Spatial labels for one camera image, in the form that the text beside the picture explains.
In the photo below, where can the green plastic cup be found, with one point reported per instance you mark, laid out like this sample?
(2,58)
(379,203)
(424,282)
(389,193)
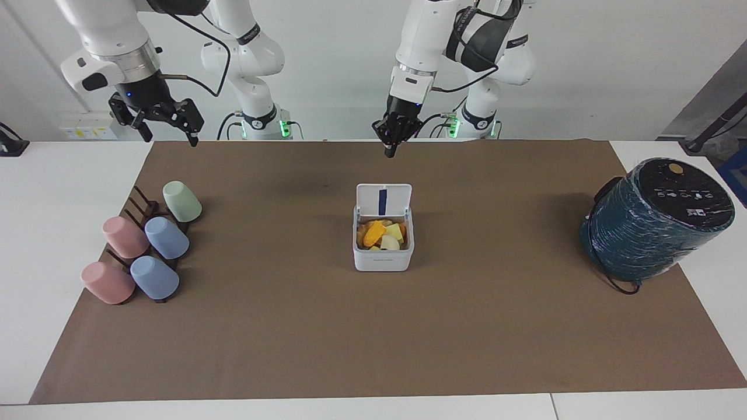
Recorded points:
(182,202)

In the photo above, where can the orange peel piece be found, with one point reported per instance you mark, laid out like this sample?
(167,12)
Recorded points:
(373,234)

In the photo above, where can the yellow fruit piece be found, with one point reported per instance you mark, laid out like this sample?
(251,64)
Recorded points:
(395,231)

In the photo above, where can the small white trash can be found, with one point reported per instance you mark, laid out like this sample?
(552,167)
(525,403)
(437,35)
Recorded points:
(383,256)

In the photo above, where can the pale fruit piece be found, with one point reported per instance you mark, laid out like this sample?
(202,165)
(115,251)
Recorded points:
(390,243)

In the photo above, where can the teal round appliance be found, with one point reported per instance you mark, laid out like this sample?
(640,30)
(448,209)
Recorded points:
(648,233)

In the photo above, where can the dark wooden cup rack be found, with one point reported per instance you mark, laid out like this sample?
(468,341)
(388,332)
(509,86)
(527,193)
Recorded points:
(143,205)

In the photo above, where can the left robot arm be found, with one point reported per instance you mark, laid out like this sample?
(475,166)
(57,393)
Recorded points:
(420,41)

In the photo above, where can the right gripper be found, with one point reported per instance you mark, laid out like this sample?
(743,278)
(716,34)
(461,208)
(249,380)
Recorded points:
(145,93)

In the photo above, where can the blue plastic cup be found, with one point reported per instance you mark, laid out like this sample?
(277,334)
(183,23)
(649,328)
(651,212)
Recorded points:
(167,238)
(154,278)

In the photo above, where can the black stand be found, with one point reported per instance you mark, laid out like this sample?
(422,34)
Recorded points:
(10,144)
(713,127)

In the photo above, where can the pink plastic cup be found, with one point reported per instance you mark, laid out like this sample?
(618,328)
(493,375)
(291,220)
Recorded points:
(107,283)
(125,237)

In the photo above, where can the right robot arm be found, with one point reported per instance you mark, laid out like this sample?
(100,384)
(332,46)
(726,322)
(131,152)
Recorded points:
(111,29)

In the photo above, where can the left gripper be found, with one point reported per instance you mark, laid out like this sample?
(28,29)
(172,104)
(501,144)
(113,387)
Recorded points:
(404,108)

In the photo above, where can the white wall socket box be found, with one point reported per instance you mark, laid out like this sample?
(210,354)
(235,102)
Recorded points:
(87,127)

